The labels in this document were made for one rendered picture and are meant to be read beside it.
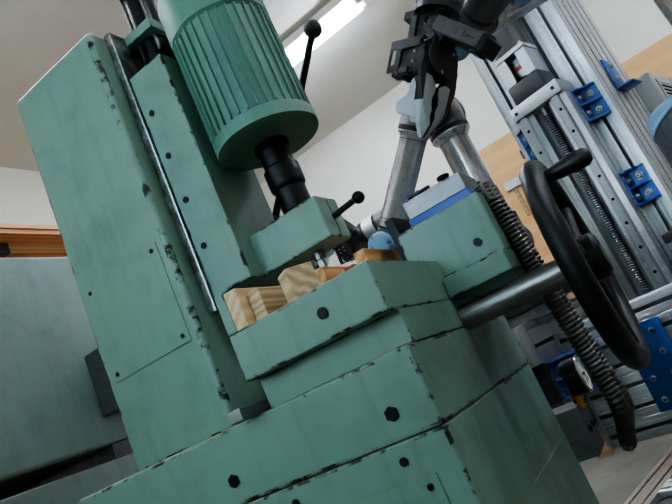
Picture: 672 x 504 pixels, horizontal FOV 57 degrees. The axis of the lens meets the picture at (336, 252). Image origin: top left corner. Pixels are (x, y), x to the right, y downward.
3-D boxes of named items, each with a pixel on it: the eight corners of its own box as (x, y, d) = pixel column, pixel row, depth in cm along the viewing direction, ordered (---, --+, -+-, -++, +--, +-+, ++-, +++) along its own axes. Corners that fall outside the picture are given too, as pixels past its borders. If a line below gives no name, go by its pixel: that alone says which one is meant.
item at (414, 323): (414, 341, 67) (398, 307, 68) (271, 409, 75) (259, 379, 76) (501, 314, 102) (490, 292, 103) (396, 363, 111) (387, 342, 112)
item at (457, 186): (471, 194, 86) (454, 160, 87) (405, 231, 90) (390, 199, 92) (494, 202, 97) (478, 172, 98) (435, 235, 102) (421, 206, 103)
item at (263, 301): (269, 317, 75) (257, 287, 76) (257, 324, 75) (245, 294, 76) (440, 294, 131) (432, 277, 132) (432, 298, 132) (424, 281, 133)
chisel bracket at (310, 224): (335, 244, 90) (313, 194, 92) (265, 285, 96) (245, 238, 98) (358, 245, 97) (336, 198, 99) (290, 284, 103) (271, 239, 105)
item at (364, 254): (380, 286, 88) (362, 247, 89) (369, 292, 89) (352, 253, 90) (420, 283, 102) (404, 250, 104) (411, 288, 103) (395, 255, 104)
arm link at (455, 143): (490, 276, 160) (402, 102, 173) (506, 274, 173) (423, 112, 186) (532, 255, 155) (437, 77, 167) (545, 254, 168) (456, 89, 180)
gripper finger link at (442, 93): (409, 147, 97) (419, 92, 98) (440, 144, 93) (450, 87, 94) (397, 140, 95) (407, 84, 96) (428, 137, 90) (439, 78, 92)
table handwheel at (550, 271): (653, 323, 89) (677, 398, 62) (527, 375, 97) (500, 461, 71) (553, 150, 90) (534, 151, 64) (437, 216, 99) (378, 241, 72)
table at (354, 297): (466, 269, 61) (439, 216, 62) (244, 383, 74) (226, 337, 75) (559, 266, 114) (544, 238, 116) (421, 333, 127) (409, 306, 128)
